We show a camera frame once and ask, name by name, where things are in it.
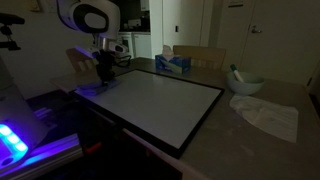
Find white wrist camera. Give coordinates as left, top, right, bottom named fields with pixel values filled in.
left=108, top=42, right=128, bottom=53

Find wooden chair near tissue box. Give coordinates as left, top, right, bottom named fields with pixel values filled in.
left=173, top=45, right=226, bottom=70

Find blue tissue box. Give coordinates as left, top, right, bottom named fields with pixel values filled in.
left=155, top=45, right=191, bottom=74

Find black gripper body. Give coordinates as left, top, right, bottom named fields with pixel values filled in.
left=96, top=50, right=115, bottom=80

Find white board with black frame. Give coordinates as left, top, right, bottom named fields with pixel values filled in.
left=72, top=70, right=224, bottom=158

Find white paper sheet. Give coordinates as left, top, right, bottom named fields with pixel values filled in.
left=229, top=95, right=299, bottom=143

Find blue cloth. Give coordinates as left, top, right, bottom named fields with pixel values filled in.
left=76, top=79, right=120, bottom=96

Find robot base with blue lights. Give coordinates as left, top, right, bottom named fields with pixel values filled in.
left=0, top=59, right=83, bottom=180

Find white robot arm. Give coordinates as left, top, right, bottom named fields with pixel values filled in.
left=56, top=0, right=125, bottom=83

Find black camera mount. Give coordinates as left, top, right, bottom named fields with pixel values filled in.
left=0, top=13, right=25, bottom=51

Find wooden chair with slatted back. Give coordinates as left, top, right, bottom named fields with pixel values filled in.
left=66, top=48, right=98, bottom=72

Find white kitchen cabinets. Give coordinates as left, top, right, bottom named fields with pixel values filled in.
left=118, top=32, right=152, bottom=58

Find green capped marker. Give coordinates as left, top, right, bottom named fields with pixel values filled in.
left=230, top=64, right=244, bottom=83

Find white bowl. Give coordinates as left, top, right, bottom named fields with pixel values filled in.
left=227, top=72, right=265, bottom=95

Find silver door handle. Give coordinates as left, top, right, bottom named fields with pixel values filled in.
left=251, top=25, right=263, bottom=34

